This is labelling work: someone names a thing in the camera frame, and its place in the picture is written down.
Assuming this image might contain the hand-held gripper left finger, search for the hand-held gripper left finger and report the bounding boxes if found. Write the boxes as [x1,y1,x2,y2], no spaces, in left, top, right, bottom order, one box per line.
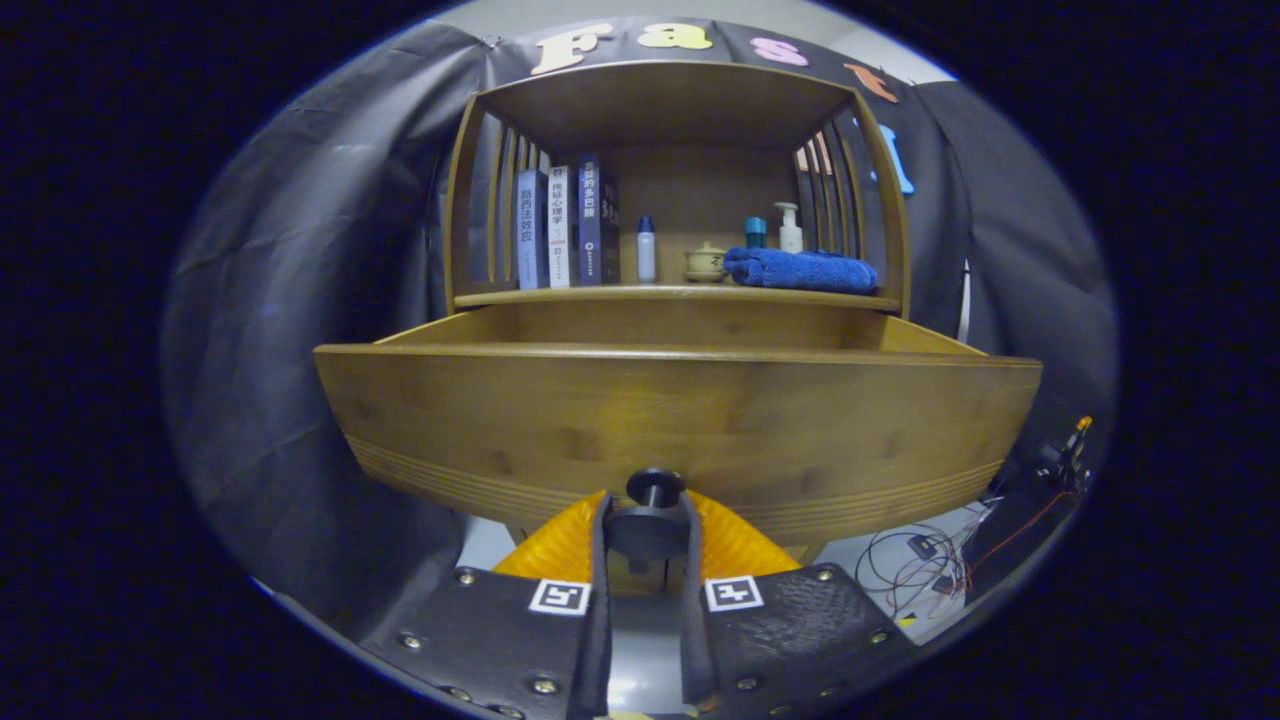
[360,488,613,720]

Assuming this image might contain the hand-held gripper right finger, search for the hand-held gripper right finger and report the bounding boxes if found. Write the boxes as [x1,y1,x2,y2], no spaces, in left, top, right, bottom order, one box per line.
[680,488,916,720]

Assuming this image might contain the black drawer knob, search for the black drawer knob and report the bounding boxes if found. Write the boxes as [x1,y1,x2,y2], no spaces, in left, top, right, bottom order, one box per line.
[603,468,691,576]

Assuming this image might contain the wooden countertop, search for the wooden countertop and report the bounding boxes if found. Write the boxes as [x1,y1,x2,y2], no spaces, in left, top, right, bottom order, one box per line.
[452,283,901,311]

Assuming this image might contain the wooden cabinet with hutch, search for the wooden cabinet with hutch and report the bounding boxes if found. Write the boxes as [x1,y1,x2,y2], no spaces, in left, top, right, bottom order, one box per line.
[440,60,913,561]

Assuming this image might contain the beige lidded teacup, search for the beige lidded teacup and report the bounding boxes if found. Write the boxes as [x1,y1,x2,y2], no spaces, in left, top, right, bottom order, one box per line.
[683,241,729,284]

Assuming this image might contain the folded blue towel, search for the folded blue towel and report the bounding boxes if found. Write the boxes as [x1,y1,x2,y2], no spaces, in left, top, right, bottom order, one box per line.
[722,246,881,295]

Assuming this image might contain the light blue book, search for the light blue book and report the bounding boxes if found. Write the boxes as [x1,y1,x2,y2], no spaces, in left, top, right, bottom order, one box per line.
[516,168,551,291]

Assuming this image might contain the white book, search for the white book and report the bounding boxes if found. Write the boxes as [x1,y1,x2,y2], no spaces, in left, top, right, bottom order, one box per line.
[546,165,579,289]

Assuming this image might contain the black equipment with orange clip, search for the black equipment with orange clip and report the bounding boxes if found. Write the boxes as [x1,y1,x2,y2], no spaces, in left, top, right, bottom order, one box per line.
[990,415,1096,561]

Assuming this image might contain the dark blue book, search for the dark blue book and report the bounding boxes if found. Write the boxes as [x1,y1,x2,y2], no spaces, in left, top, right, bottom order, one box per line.
[576,152,621,287]

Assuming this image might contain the black backdrop cloth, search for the black backdrop cloth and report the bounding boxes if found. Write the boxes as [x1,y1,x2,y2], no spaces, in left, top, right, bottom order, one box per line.
[160,15,1119,641]

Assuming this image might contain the tangled floor cables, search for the tangled floor cables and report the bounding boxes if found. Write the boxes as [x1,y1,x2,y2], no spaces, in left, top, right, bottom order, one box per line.
[855,495,1001,621]

